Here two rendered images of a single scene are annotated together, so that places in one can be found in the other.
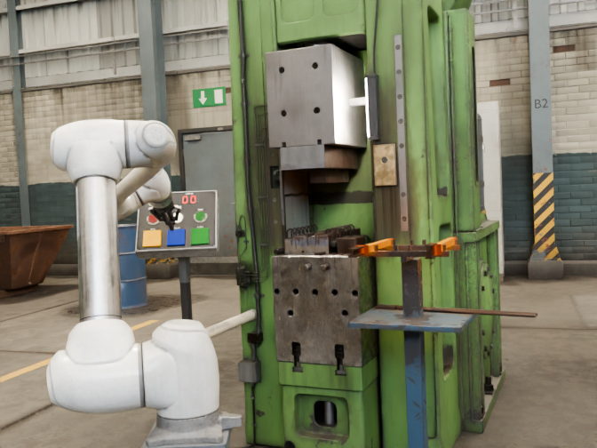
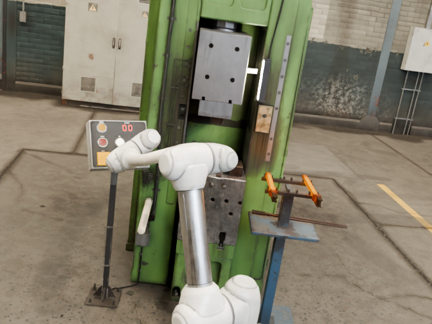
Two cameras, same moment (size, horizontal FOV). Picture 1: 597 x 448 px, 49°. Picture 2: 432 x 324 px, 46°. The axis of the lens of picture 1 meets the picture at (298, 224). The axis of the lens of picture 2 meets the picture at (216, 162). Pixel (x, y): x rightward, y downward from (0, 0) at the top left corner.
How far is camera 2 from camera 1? 1.52 m
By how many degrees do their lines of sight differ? 31
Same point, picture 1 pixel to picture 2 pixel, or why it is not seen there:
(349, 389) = (224, 258)
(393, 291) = (252, 196)
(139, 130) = (224, 157)
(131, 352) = (225, 303)
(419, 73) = (297, 64)
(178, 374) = (249, 314)
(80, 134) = (191, 161)
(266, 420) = (149, 267)
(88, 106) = not seen: outside the picture
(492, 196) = not seen: hidden behind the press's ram
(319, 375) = not seen: hidden behind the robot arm
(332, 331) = (220, 224)
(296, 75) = (221, 52)
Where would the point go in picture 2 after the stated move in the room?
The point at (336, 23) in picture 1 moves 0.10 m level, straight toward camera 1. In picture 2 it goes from (248, 15) to (255, 16)
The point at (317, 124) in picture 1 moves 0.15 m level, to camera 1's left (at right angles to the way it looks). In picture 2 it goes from (231, 90) to (207, 89)
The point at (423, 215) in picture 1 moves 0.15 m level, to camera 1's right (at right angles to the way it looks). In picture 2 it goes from (280, 153) to (299, 153)
